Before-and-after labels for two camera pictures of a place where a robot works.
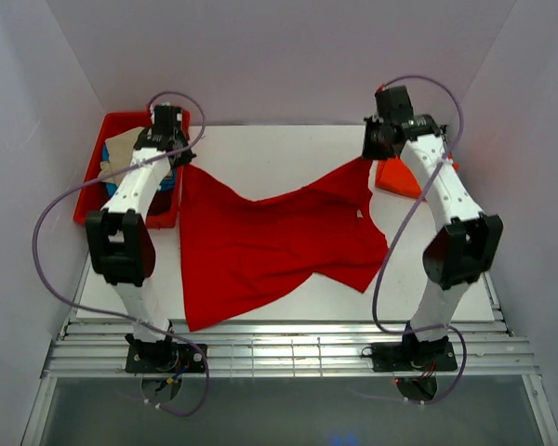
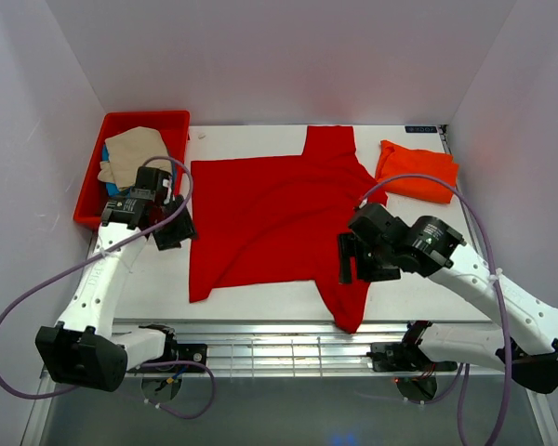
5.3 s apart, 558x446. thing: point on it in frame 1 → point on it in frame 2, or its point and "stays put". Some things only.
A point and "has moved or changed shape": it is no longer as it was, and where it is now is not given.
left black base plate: [163, 357] stays put
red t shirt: [239, 251] has moved or changed shape
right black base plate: [413, 355] stays put
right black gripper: [370, 153] → [349, 245]
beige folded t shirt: [120, 150] stays put
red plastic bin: [94, 194] stays put
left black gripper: [187, 157] → [183, 230]
